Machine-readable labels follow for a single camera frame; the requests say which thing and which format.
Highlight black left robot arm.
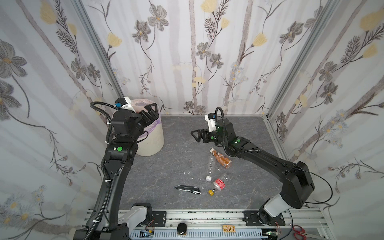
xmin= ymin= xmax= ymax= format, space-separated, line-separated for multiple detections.
xmin=73 ymin=99 xmax=159 ymax=240

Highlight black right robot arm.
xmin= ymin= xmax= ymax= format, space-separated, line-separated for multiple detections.
xmin=191 ymin=114 xmax=315 ymax=226

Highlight purple plastic bin liner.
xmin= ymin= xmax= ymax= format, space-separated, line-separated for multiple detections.
xmin=131 ymin=99 xmax=163 ymax=136

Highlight cream ribbed trash bin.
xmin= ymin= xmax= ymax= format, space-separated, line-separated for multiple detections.
xmin=137 ymin=117 xmax=165 ymax=157

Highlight copper Nescafe bottle right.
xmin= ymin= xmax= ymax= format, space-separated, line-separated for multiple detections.
xmin=210 ymin=148 xmax=232 ymax=169

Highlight clear ribbed bottle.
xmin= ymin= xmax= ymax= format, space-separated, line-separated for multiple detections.
xmin=207 ymin=155 xmax=216 ymax=176

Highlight crushed red can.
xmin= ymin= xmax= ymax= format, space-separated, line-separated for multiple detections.
xmin=213 ymin=179 xmax=226 ymax=191

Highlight black utility knife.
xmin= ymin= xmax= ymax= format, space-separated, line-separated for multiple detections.
xmin=175 ymin=185 xmax=202 ymax=195

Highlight yellow tag label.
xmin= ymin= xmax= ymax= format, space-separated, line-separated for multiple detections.
xmin=222 ymin=225 xmax=236 ymax=233

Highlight black round knob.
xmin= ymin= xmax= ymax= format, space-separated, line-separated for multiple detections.
xmin=177 ymin=223 xmax=188 ymax=236

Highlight red scissors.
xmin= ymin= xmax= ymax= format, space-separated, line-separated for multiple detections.
xmin=293 ymin=225 xmax=308 ymax=240

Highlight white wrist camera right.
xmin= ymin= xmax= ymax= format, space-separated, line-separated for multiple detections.
xmin=205 ymin=113 xmax=217 ymax=132

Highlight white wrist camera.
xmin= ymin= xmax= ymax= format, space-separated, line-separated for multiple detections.
xmin=205 ymin=113 xmax=217 ymax=132
xmin=115 ymin=97 xmax=136 ymax=112

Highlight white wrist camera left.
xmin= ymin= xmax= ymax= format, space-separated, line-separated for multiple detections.
xmin=115 ymin=97 xmax=136 ymax=112

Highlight aluminium mounting rail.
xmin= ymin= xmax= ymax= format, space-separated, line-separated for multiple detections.
xmin=120 ymin=208 xmax=335 ymax=240

